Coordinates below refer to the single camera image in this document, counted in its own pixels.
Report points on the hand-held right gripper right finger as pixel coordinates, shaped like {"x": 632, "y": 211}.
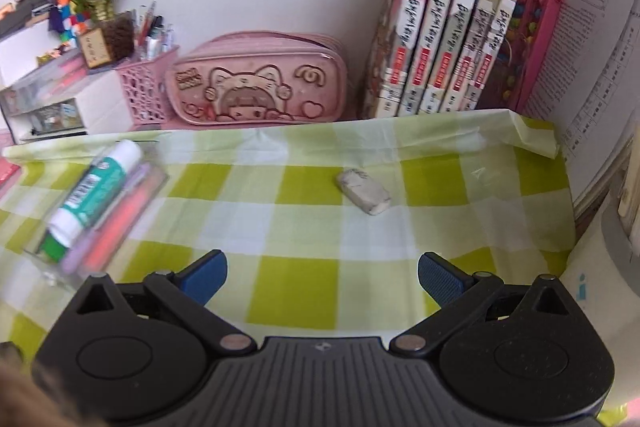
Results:
{"x": 440, "y": 274}

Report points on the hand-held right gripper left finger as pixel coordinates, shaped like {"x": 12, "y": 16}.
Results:
{"x": 207, "y": 274}

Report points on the coral pink highlighter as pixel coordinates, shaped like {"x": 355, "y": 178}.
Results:
{"x": 125, "y": 217}

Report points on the white eraser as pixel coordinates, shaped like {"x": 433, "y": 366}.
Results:
{"x": 362, "y": 189}

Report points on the purple pen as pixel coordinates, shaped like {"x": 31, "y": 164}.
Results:
{"x": 72, "y": 263}

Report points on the teal correction pen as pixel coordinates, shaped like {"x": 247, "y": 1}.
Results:
{"x": 92, "y": 192}

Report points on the highlighter with green cap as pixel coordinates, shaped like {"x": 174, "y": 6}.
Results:
{"x": 52, "y": 249}

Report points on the clear plastic box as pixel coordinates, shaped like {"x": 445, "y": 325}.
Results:
{"x": 50, "y": 278}

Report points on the white carton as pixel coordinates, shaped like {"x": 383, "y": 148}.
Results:
{"x": 595, "y": 267}

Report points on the pink pen holder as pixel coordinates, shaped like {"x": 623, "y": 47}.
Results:
{"x": 145, "y": 92}

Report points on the pink pencil case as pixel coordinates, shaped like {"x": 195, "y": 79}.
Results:
{"x": 250, "y": 82}

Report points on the white drawer unit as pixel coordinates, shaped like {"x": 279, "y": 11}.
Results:
{"x": 100, "y": 102}

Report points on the blue spine book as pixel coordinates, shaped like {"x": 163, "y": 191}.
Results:
{"x": 435, "y": 32}

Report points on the cream spine book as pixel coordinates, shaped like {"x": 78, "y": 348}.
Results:
{"x": 462, "y": 32}

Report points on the pink striped spine book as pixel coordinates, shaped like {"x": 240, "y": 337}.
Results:
{"x": 484, "y": 32}

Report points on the bunch of pens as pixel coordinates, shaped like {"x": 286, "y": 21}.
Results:
{"x": 150, "y": 32}

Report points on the clear storage box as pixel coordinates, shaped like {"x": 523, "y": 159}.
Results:
{"x": 55, "y": 77}

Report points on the white spine book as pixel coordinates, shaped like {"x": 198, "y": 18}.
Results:
{"x": 502, "y": 32}

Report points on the framed calligraphy plaque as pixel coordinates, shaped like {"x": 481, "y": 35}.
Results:
{"x": 93, "y": 48}

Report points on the pink abacus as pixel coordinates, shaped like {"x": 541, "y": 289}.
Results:
{"x": 547, "y": 32}

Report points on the printed paper stack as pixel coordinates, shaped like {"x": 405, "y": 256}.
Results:
{"x": 600, "y": 57}

